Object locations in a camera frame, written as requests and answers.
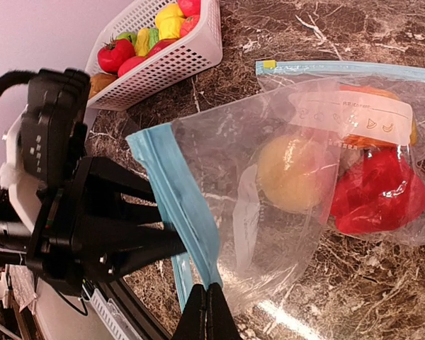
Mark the white plastic mesh basket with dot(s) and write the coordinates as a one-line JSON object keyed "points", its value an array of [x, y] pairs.
{"points": [[199, 50]]}

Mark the pink red toy fruit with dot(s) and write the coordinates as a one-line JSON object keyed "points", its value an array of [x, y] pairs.
{"points": [[130, 64]]}

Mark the yellow zipper slider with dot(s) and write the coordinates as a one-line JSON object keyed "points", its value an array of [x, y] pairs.
{"points": [[269, 64]]}

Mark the clear zip bag blue zipper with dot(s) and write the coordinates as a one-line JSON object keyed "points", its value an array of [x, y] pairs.
{"points": [[316, 105]]}

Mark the brown toy potato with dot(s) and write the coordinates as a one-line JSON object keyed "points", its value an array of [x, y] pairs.
{"points": [[99, 82]]}

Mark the orange toy mango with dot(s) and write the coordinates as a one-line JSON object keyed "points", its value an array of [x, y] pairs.
{"points": [[377, 118]]}

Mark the red toy tomato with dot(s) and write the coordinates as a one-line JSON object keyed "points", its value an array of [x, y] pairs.
{"points": [[113, 54]]}

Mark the green toy vegetable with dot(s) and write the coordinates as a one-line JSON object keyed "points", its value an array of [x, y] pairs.
{"points": [[128, 36]]}

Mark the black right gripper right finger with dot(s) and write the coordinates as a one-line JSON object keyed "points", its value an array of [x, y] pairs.
{"points": [[219, 321]]}

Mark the red toy bell pepper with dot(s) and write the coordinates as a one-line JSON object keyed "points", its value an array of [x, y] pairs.
{"points": [[380, 193]]}

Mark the white slotted cable duct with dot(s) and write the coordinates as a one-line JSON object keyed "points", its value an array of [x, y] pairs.
{"points": [[111, 317]]}

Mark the yellow orange toy peach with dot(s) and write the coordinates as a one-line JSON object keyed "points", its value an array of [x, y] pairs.
{"points": [[296, 174]]}

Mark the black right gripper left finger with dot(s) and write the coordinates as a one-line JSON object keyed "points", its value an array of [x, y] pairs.
{"points": [[192, 323]]}

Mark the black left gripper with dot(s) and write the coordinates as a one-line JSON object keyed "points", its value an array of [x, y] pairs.
{"points": [[74, 228]]}

